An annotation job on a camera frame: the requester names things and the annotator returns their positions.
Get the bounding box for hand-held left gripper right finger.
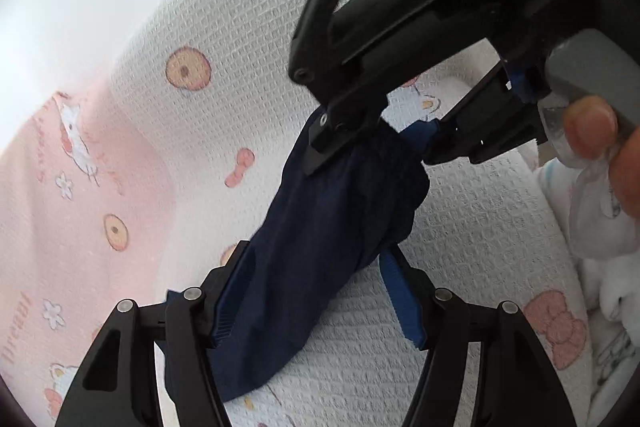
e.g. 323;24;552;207
379;247;573;427

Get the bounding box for pink and cream printed blanket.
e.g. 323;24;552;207
0;0;601;427

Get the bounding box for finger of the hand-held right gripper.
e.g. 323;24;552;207
289;0;568;176
397;59;548;166

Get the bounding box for navy shorts with white stripes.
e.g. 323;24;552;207
165;112;431;403

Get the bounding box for white printed cloth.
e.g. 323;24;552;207
535;157;640;427

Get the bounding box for person's right hand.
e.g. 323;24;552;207
562;97;640;220

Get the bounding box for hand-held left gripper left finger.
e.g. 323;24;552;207
55;241;251;427

